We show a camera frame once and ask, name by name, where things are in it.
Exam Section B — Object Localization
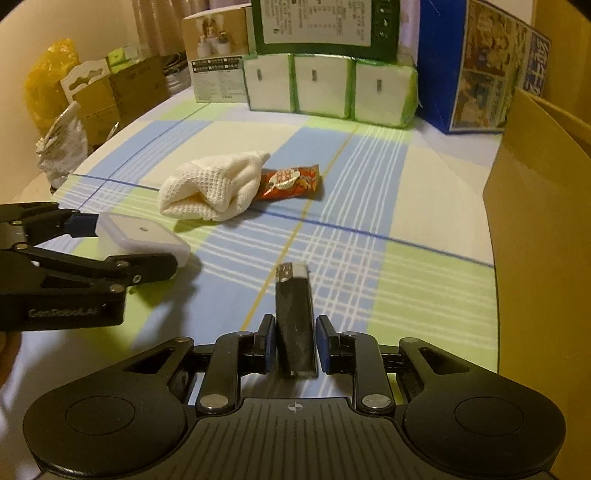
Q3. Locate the white square plastic box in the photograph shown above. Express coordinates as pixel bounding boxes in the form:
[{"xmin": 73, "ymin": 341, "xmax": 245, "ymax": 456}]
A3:
[{"xmin": 95, "ymin": 212, "xmax": 190, "ymax": 267}]

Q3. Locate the black lighter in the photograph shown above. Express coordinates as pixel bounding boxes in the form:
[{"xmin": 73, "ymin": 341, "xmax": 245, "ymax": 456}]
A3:
[{"xmin": 274, "ymin": 262, "xmax": 318, "ymax": 379}]

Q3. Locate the white waffle cloth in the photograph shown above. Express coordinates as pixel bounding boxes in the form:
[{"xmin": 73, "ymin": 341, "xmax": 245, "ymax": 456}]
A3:
[{"xmin": 157, "ymin": 150, "xmax": 270, "ymax": 222}]

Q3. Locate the left hand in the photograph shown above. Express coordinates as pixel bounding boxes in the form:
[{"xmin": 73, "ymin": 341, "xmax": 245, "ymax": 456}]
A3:
[{"xmin": 0, "ymin": 332, "xmax": 22, "ymax": 387}]

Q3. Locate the white plastic bag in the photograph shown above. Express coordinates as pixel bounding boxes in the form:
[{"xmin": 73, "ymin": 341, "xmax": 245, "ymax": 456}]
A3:
[{"xmin": 36, "ymin": 101, "xmax": 89, "ymax": 190}]

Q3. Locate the brown cardboard box on floor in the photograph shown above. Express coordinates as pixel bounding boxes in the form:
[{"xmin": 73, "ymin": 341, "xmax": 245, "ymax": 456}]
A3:
[{"xmin": 60, "ymin": 57, "xmax": 169, "ymax": 147}]

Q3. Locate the checkered tablecloth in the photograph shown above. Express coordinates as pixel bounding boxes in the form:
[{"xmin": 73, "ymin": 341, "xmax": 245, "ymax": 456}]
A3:
[{"xmin": 1, "ymin": 92, "xmax": 499, "ymax": 415}]

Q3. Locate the yellow plastic bag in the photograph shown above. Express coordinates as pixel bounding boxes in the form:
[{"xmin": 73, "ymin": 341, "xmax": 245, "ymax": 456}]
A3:
[{"xmin": 24, "ymin": 38, "xmax": 80, "ymax": 137}]

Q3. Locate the red snack packet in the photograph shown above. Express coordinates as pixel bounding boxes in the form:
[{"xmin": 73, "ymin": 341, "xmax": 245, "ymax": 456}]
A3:
[{"xmin": 254, "ymin": 164, "xmax": 321, "ymax": 201}]

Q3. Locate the white beige product box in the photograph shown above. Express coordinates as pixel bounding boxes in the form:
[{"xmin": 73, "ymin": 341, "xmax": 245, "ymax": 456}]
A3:
[{"xmin": 181, "ymin": 4, "xmax": 252, "ymax": 103}]

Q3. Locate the left tissue pack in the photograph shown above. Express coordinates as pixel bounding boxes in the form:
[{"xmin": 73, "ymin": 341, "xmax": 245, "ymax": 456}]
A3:
[{"xmin": 242, "ymin": 54, "xmax": 294, "ymax": 113}]

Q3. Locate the tissue pack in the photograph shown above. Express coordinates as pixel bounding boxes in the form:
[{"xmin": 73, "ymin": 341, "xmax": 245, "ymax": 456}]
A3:
[
  {"xmin": 352, "ymin": 59, "xmax": 419, "ymax": 128},
  {"xmin": 242, "ymin": 54, "xmax": 294, "ymax": 113},
  {"xmin": 294, "ymin": 55, "xmax": 353, "ymax": 119}
]

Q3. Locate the right tissue pack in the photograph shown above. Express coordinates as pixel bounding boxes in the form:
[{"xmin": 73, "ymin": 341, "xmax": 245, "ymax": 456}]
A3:
[{"xmin": 352, "ymin": 59, "xmax": 419, "ymax": 128}]

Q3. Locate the middle tissue pack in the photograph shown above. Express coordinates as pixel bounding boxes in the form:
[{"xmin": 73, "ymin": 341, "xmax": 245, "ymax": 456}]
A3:
[{"xmin": 294, "ymin": 55, "xmax": 353, "ymax": 119}]

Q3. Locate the blue milk carton box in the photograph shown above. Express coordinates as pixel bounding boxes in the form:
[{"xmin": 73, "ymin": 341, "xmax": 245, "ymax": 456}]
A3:
[{"xmin": 417, "ymin": 0, "xmax": 551, "ymax": 134}]

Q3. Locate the green printed box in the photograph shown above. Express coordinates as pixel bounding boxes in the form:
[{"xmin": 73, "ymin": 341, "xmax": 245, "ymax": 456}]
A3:
[{"xmin": 252, "ymin": 0, "xmax": 401, "ymax": 62}]

